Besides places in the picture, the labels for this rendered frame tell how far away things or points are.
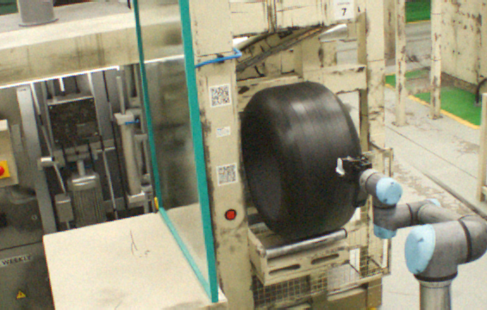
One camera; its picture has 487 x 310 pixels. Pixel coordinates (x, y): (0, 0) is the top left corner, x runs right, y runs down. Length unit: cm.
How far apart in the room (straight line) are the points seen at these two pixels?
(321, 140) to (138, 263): 83
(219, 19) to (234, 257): 89
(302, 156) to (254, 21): 58
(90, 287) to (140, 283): 13
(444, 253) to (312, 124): 83
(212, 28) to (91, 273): 91
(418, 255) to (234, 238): 100
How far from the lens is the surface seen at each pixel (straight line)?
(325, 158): 231
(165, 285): 170
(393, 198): 203
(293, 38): 279
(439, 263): 170
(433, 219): 198
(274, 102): 239
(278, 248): 252
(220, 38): 226
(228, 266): 256
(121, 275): 177
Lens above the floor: 216
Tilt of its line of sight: 22 degrees down
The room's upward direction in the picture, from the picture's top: 5 degrees counter-clockwise
